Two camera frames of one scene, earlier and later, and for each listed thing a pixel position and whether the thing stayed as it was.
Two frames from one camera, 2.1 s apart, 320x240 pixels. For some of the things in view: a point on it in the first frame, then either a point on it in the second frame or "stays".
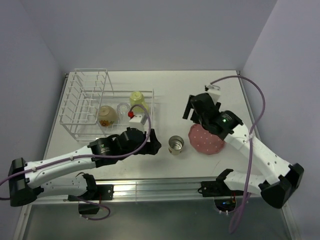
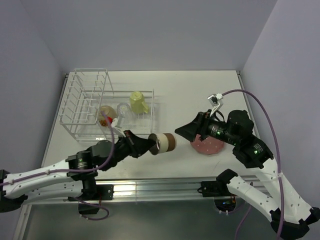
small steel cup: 175,144 → 164,142
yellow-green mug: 136,98 stays
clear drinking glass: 122,110 stays
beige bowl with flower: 107,115 stays
